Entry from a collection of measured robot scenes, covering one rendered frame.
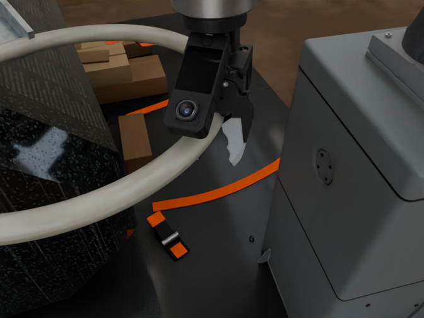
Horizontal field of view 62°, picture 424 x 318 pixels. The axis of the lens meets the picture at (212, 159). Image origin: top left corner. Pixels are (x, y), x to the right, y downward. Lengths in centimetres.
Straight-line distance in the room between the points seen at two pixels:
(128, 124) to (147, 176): 134
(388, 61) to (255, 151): 107
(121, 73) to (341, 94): 144
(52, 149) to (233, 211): 83
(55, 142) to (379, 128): 65
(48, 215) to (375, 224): 51
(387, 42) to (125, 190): 55
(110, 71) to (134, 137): 46
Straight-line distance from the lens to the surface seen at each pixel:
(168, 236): 138
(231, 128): 45
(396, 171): 60
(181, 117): 36
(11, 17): 80
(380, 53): 75
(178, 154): 38
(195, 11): 37
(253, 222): 145
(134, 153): 155
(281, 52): 251
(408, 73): 70
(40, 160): 85
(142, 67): 210
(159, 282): 133
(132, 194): 36
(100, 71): 195
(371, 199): 66
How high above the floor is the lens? 121
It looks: 46 degrees down
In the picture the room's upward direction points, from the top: straight up
